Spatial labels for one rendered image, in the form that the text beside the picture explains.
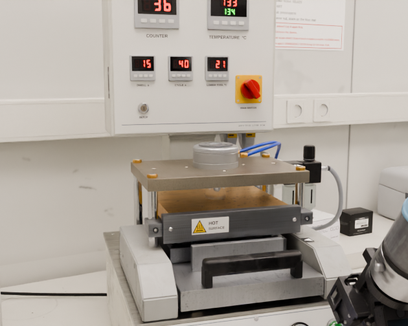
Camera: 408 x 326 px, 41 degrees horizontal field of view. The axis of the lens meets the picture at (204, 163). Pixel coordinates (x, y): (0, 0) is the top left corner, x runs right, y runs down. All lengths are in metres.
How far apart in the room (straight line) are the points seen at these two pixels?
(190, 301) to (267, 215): 0.20
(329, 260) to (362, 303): 0.14
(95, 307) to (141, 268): 0.51
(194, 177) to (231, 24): 0.35
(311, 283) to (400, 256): 0.24
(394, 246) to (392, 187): 1.23
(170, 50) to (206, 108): 0.13
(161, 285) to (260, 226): 0.20
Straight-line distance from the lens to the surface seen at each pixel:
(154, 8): 1.03
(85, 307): 1.28
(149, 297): 0.76
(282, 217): 0.88
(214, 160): 0.89
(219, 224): 0.85
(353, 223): 1.66
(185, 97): 1.04
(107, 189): 1.46
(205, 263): 0.76
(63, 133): 1.36
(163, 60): 1.03
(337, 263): 0.87
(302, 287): 0.83
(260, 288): 0.80
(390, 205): 1.87
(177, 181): 0.83
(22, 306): 1.32
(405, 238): 0.61
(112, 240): 1.14
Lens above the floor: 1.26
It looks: 9 degrees down
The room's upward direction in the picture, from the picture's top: straight up
